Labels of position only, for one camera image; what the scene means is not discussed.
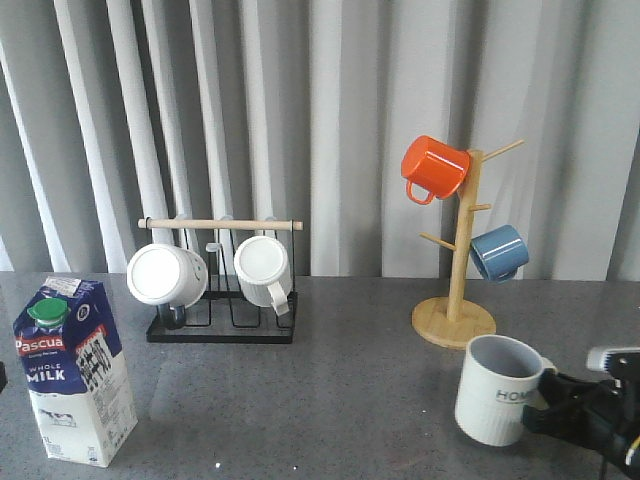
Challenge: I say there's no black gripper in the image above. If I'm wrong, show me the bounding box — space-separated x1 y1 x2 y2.
522 371 639 478

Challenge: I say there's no white HOME mug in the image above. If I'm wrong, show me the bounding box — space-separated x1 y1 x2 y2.
455 334 556 447

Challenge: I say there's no Pascual whole milk carton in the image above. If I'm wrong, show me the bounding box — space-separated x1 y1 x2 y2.
13 277 137 467

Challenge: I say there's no wooden mug tree stand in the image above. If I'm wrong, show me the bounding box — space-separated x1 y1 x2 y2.
411 139 524 350

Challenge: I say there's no blue enamel mug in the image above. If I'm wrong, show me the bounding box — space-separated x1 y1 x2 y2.
470 224 529 283

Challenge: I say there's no orange enamel mug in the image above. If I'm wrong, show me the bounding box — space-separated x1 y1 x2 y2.
401 135 471 205

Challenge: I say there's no white ribbed mug on rack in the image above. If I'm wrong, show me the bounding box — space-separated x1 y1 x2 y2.
234 235 293 316

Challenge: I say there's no black metal mug rack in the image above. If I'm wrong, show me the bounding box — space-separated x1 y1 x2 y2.
138 217 303 344

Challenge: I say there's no white round mug on rack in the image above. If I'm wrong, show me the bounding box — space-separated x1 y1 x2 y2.
126 244 208 308

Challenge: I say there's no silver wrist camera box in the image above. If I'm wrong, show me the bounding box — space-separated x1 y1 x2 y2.
586 346 639 378

